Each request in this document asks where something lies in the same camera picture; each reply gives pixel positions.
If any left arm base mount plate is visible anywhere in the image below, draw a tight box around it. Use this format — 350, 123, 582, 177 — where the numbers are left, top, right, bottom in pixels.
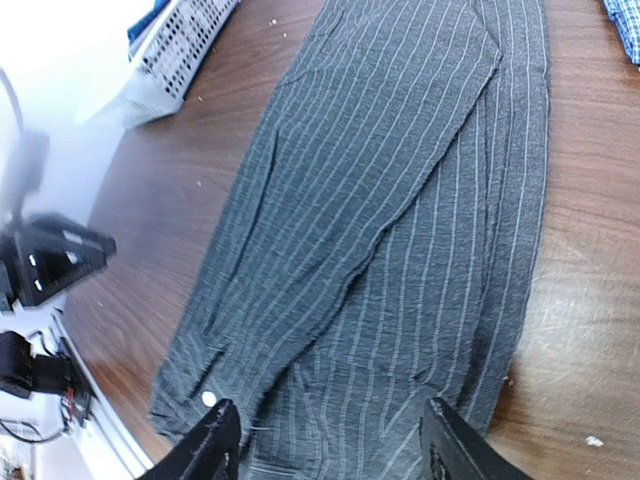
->
1, 331, 95, 428

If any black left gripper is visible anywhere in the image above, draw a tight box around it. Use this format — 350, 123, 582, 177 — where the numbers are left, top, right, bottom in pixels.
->
1, 214, 117, 306

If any white plastic laundry basket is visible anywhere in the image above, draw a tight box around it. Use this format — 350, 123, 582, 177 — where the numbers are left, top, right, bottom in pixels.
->
74, 0, 241, 129

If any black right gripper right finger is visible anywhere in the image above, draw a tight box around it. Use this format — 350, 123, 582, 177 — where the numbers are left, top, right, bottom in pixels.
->
420, 397, 530, 480

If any light blue checked folded shirt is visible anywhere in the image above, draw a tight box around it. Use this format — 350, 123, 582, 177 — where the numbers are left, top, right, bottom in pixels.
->
603, 0, 640, 66

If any black pinstriped long sleeve shirt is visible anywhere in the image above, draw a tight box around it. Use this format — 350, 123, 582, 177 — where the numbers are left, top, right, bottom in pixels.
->
149, 1, 550, 479

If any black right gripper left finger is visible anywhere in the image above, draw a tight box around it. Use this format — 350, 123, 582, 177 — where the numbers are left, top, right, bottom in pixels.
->
139, 399, 242, 480

